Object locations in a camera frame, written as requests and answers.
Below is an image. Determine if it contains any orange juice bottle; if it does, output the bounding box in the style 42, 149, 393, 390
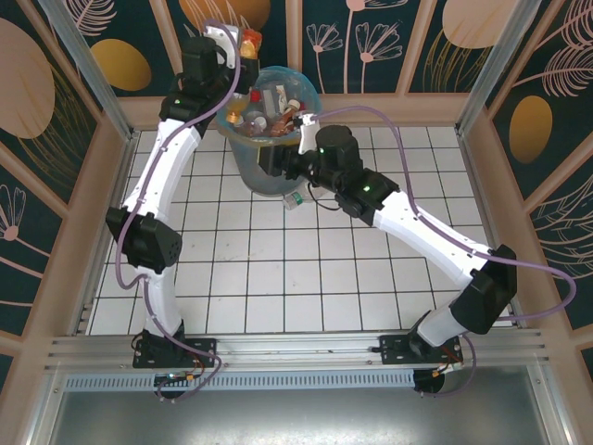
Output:
238, 27, 264, 61

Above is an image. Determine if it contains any grey plastic bin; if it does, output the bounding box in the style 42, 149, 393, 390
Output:
228, 133, 310, 198

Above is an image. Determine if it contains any blue plastic bin liner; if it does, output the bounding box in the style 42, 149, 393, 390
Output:
215, 66, 323, 145

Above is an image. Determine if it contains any clear bottle green cap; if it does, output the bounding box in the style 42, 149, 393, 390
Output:
283, 187, 309, 212

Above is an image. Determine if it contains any grey metal sheet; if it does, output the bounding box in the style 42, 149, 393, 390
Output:
44, 365, 574, 445

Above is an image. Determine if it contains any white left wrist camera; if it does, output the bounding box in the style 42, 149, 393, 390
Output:
203, 23, 243, 69

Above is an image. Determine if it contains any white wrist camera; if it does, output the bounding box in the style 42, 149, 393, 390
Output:
203, 23, 243, 69
295, 112, 322, 155

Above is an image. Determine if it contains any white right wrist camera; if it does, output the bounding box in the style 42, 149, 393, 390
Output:
295, 112, 322, 155

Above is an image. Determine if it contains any aluminium frame post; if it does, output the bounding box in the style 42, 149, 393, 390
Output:
39, 0, 141, 143
456, 0, 544, 136

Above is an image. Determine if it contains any aluminium side rail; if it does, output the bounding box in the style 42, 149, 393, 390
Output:
71, 131, 141, 336
456, 131, 532, 328

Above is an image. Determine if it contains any aluminium mounting rail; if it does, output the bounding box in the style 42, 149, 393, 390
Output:
44, 327, 553, 372

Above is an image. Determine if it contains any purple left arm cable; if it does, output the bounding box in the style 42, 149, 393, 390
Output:
113, 19, 226, 403

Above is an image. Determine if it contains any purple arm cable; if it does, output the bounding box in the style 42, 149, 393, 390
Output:
305, 106, 578, 400
113, 19, 226, 403

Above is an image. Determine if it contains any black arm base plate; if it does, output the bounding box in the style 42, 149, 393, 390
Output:
132, 336, 219, 370
377, 333, 464, 367

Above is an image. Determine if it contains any slotted grey cable duct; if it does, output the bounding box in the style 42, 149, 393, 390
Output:
59, 370, 417, 391

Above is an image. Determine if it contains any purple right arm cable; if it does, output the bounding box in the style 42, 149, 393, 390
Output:
305, 106, 578, 400

